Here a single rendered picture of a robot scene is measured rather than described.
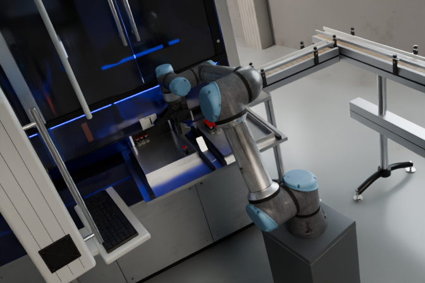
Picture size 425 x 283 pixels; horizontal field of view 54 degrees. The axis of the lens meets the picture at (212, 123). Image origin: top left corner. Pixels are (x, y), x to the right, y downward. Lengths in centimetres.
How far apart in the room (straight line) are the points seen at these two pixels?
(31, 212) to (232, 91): 78
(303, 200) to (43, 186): 87
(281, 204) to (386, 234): 134
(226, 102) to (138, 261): 144
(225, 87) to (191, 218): 128
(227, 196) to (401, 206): 107
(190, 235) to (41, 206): 119
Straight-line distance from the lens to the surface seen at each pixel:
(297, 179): 148
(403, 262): 256
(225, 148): 195
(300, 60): 254
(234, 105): 132
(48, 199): 154
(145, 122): 207
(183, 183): 182
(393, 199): 290
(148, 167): 199
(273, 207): 141
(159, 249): 252
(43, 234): 160
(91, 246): 186
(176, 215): 241
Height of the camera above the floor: 196
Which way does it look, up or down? 30 degrees down
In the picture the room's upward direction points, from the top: 15 degrees counter-clockwise
